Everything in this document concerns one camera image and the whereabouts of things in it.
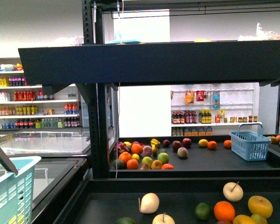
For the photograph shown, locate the grey basket handle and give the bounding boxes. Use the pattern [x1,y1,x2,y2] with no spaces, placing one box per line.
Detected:
[0,147,18,175]

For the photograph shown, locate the teal plastic shopping basket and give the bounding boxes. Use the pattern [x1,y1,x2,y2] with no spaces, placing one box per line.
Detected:
[0,156,42,224]

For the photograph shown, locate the orange on back shelf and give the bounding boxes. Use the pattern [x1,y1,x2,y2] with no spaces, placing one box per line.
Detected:
[131,143,143,155]

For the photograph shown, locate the green apple back shelf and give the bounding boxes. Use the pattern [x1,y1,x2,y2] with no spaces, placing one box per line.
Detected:
[158,153,169,164]

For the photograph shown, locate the yellow lemon back shelf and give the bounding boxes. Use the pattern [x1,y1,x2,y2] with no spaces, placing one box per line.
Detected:
[198,139,208,148]

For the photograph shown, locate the blue basket back shelf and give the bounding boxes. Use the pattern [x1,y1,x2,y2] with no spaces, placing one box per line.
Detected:
[229,123,271,161]

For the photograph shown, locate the white drinks shelf unit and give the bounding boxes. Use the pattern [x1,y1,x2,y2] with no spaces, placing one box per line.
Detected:
[0,58,81,130]

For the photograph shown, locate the black upper shelf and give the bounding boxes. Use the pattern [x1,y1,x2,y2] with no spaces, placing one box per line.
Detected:
[19,40,280,85]

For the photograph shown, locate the dark sauce bottles row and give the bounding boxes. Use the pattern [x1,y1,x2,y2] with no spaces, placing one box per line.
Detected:
[171,110,198,124]

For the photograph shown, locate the dark red apple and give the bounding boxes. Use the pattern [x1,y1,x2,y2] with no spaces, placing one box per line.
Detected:
[172,140,182,152]

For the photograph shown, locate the yellow label bottles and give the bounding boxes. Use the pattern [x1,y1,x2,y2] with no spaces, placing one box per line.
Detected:
[198,110,212,124]

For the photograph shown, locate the orange back right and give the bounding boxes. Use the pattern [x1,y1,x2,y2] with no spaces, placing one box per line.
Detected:
[207,141,217,150]

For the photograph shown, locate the glass freezer chest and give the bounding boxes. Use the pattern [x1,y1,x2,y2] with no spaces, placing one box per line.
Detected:
[0,128,91,223]

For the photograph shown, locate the white round pear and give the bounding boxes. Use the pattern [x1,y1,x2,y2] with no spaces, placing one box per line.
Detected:
[138,193,160,214]

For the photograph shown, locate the black display tray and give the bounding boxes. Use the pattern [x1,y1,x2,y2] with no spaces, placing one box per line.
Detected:
[56,177,280,224]

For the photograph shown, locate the dark green avocado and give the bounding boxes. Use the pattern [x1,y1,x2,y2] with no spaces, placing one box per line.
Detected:
[116,217,137,224]

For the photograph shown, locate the green lime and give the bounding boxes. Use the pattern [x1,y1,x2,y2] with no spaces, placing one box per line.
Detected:
[195,202,210,221]

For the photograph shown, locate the white pear with stem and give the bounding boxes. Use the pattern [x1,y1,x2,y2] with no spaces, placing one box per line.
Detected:
[223,182,244,202]

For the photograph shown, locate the orange right edge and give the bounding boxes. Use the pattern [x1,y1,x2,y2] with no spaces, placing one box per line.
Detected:
[214,201,236,223]

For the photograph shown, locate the yellow orange fruit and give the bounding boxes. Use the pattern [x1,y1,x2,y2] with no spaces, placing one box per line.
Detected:
[232,215,257,224]

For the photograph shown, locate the yellow orange apple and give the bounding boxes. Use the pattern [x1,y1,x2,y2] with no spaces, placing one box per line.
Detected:
[248,196,273,219]

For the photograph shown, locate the small yellow green fruit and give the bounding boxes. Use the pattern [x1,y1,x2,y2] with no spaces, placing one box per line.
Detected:
[251,214,268,224]

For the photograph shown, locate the black shelf post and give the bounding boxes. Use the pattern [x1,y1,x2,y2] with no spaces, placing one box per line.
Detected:
[81,0,110,179]

